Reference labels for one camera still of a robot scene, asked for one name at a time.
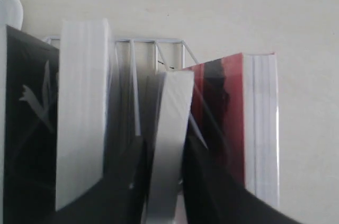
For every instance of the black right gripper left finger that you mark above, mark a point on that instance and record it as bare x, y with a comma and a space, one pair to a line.
117, 198

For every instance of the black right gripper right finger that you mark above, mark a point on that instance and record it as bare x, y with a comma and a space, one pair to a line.
212, 195

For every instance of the blue moon cover book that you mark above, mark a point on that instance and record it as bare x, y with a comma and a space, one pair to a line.
165, 121

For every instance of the red cover book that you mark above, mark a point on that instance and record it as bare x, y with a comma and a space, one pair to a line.
235, 108

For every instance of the black spine book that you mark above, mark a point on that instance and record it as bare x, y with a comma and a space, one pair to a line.
29, 92

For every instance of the grey white spine book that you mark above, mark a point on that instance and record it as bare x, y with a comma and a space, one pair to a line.
96, 116

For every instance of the white plastic tray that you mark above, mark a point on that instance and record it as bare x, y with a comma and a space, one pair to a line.
12, 13

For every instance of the white wire book rack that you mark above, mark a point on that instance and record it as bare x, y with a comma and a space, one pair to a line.
150, 51

